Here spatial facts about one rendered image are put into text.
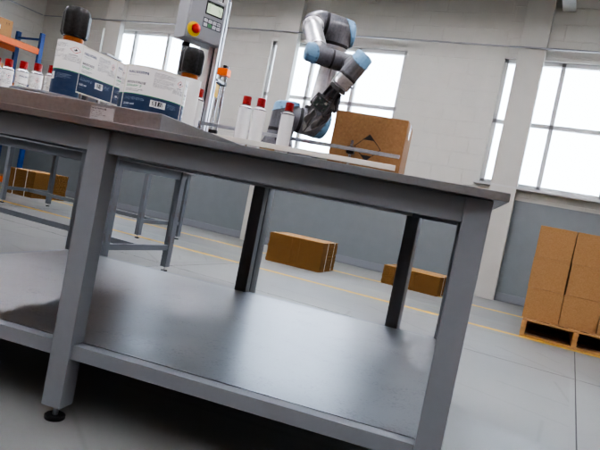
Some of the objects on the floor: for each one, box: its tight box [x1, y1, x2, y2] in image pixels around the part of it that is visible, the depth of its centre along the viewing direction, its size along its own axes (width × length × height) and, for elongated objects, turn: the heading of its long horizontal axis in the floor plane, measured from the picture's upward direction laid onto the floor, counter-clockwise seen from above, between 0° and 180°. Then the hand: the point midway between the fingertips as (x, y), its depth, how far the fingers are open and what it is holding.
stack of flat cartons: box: [265, 231, 338, 272], centre depth 659 cm, size 64×53×31 cm
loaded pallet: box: [519, 225, 600, 356], centre depth 509 cm, size 120×83×89 cm
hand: (305, 129), depth 228 cm, fingers closed
